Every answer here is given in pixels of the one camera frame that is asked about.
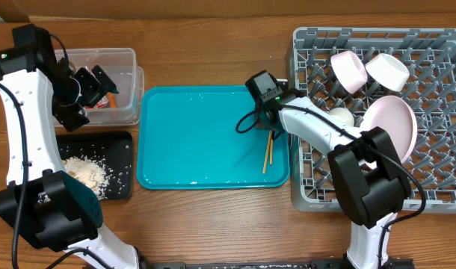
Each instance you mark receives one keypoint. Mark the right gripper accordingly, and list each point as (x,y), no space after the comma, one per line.
(259,122)

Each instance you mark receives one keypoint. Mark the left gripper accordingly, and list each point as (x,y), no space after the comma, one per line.
(96,90)

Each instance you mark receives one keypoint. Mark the orange carrot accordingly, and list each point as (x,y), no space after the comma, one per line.
(111,100)

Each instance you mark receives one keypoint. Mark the red snack wrapper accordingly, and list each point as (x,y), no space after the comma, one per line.
(101,104)

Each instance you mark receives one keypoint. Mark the wooden chopstick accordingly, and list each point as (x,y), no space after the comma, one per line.
(267,153)
(271,145)

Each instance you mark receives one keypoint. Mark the small white cup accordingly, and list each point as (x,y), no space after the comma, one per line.
(341,117)

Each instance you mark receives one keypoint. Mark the rice and peanut shells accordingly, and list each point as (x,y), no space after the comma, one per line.
(106,170)

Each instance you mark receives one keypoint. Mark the large pink plate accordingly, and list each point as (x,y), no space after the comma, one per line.
(397,118)

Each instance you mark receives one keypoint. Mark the white bowl with food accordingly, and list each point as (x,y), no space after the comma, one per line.
(388,71)

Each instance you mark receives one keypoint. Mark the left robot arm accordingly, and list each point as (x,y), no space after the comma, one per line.
(46,206)

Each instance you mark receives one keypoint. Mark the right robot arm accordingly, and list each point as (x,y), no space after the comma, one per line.
(368,177)

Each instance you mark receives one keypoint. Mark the grey dishwasher rack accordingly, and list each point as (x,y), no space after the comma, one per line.
(430,57)

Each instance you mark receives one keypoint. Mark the clear plastic bin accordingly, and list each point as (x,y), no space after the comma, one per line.
(121,66)

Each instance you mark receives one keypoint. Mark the black tray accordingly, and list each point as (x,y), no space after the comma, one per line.
(99,139)

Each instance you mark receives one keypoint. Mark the teal serving tray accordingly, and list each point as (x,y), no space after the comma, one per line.
(188,141)

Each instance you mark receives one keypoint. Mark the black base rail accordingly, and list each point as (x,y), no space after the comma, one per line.
(314,264)

